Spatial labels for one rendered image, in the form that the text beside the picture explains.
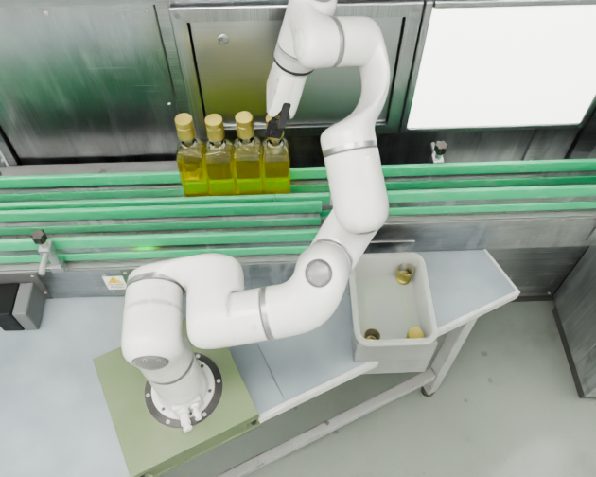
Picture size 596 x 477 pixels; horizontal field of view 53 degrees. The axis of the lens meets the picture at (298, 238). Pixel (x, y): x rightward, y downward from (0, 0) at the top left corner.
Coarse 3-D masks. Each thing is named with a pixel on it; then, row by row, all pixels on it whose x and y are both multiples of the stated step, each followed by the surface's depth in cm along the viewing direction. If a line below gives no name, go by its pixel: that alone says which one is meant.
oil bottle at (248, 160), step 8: (256, 144) 120; (240, 152) 119; (248, 152) 119; (256, 152) 120; (240, 160) 120; (248, 160) 120; (256, 160) 120; (240, 168) 122; (248, 168) 122; (256, 168) 123; (240, 176) 124; (248, 176) 124; (256, 176) 125; (240, 184) 126; (248, 184) 126; (256, 184) 127; (240, 192) 129; (248, 192) 129; (256, 192) 129; (264, 192) 134
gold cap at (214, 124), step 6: (216, 114) 115; (204, 120) 114; (210, 120) 114; (216, 120) 114; (210, 126) 113; (216, 126) 113; (222, 126) 115; (210, 132) 114; (216, 132) 114; (222, 132) 116; (210, 138) 116; (216, 138) 116; (222, 138) 117
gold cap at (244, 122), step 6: (240, 114) 114; (246, 114) 114; (240, 120) 114; (246, 120) 114; (252, 120) 114; (240, 126) 114; (246, 126) 114; (252, 126) 115; (240, 132) 116; (246, 132) 115; (252, 132) 116; (246, 138) 116
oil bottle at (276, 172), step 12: (264, 144) 120; (288, 144) 121; (264, 156) 120; (276, 156) 119; (288, 156) 120; (264, 168) 122; (276, 168) 122; (288, 168) 122; (264, 180) 125; (276, 180) 125; (288, 180) 125; (276, 192) 128; (288, 192) 129
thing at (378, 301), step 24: (360, 264) 136; (384, 264) 136; (360, 288) 138; (384, 288) 138; (408, 288) 138; (360, 312) 134; (384, 312) 134; (408, 312) 134; (432, 312) 126; (360, 336) 123; (384, 336) 131; (432, 336) 123
